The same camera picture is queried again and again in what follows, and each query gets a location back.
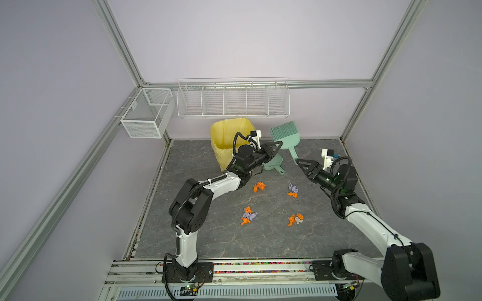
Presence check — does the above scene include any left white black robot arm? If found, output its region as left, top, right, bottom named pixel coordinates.
left=169, top=141, right=283, bottom=272

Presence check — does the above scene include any orange white scraps lower right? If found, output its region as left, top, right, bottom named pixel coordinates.
left=287, top=214, right=304, bottom=227

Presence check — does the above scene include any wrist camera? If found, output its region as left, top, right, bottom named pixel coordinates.
left=321, top=149, right=340, bottom=171
left=247, top=130, right=262, bottom=150

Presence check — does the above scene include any green plastic dustpan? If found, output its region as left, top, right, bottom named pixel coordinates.
left=263, top=154, right=285, bottom=175

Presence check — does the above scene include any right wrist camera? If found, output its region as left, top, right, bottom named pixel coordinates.
left=321, top=149, right=340, bottom=171

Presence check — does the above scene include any aluminium front rail frame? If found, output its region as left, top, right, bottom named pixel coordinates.
left=98, top=256, right=434, bottom=301

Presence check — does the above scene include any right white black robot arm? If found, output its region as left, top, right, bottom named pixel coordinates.
left=296, top=156, right=441, bottom=300

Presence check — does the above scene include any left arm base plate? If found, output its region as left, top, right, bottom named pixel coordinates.
left=163, top=262, right=214, bottom=283

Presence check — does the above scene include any small white mesh basket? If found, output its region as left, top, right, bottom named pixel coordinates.
left=120, top=88, right=175, bottom=139

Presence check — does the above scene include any long white wire shelf basket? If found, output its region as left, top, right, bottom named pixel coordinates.
left=177, top=77, right=291, bottom=119

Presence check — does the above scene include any purple orange scraps right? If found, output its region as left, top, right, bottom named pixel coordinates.
left=287, top=183, right=299, bottom=198

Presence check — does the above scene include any orange scrap centre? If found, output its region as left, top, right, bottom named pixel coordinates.
left=253, top=182, right=266, bottom=193

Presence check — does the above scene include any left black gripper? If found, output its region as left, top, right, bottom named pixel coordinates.
left=246, top=142, right=283, bottom=173

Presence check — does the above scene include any green hand brush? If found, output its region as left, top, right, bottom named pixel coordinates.
left=270, top=121, right=301, bottom=163

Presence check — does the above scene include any yellow lined trash bin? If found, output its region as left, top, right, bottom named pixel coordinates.
left=210, top=118, right=256, bottom=170

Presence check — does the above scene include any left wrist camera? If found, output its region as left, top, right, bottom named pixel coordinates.
left=247, top=130, right=262, bottom=150

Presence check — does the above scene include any orange purple scraps lower centre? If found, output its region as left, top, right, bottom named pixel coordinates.
left=241, top=206, right=258, bottom=225

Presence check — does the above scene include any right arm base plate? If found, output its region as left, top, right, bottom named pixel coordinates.
left=309, top=259, right=358, bottom=282

